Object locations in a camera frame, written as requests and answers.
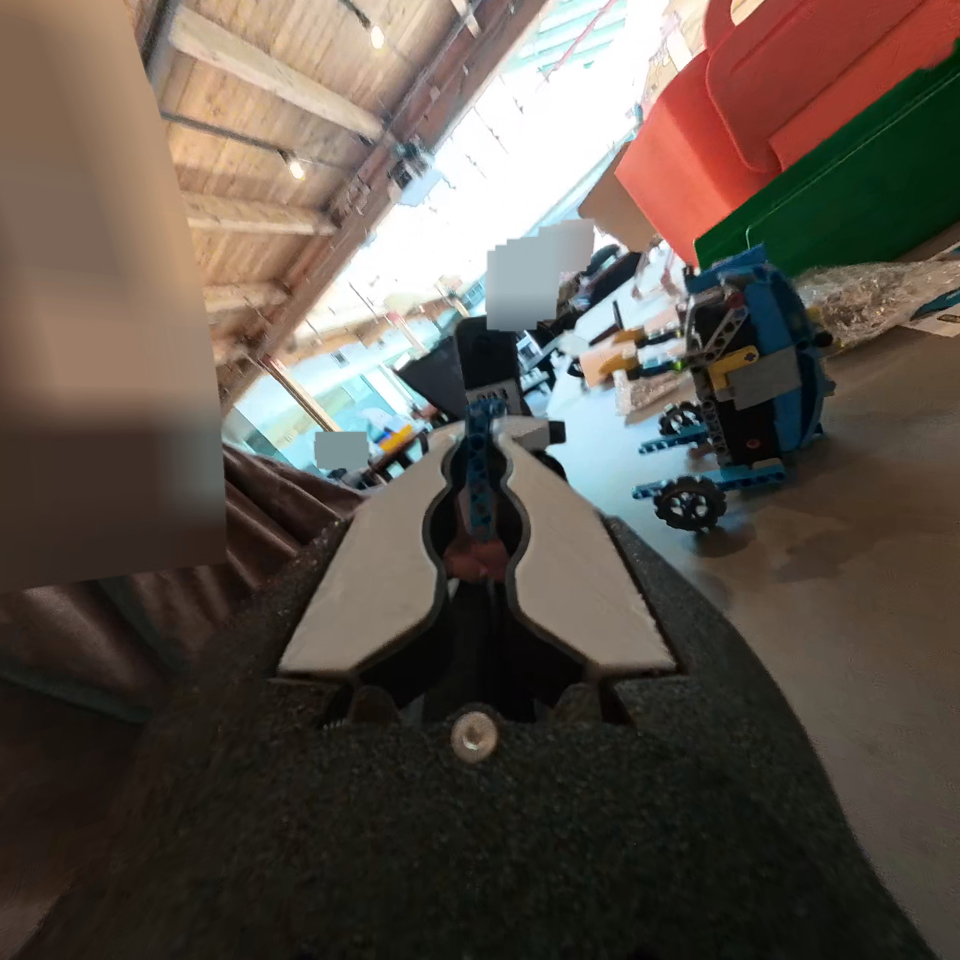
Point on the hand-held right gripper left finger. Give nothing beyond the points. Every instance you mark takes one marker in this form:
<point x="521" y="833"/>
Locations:
<point x="367" y="592"/>

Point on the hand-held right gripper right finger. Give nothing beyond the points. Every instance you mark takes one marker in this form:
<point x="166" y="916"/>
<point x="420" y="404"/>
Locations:
<point x="592" y="592"/>

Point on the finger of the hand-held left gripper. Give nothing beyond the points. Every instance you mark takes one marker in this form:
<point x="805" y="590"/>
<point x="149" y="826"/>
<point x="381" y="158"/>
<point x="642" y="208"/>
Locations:
<point x="532" y="433"/>

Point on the blue beam with holes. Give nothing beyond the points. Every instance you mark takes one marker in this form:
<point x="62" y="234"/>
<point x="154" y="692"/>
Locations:
<point x="480" y="480"/>

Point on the grey desk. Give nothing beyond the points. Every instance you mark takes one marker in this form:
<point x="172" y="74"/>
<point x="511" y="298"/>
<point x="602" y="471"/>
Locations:
<point x="862" y="600"/>

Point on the person's left hand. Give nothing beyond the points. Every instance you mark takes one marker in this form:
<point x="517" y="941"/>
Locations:
<point x="480" y="561"/>

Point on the black office chair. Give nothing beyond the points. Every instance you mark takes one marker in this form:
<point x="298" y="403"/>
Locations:
<point x="427" y="382"/>

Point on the large bubble wrap bag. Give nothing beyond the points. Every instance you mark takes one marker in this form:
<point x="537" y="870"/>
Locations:
<point x="645" y="390"/>

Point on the white ceiling unit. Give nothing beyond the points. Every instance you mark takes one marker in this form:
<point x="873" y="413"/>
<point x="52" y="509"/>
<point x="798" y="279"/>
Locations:
<point x="420" y="184"/>

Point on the blue toy robot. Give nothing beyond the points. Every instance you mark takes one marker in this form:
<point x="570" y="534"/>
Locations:
<point x="780" y="337"/>

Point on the ceiling spot lamp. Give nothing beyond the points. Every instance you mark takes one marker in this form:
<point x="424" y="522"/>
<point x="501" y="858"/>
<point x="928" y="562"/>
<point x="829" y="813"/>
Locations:
<point x="376" y="35"/>
<point x="296" y="169"/>

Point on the orange sofa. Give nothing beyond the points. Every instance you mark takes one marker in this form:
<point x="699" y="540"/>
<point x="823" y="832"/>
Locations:
<point x="712" y="127"/>

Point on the small bubble wrap bag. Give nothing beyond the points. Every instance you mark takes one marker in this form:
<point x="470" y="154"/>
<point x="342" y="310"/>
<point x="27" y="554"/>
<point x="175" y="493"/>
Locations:
<point x="870" y="300"/>

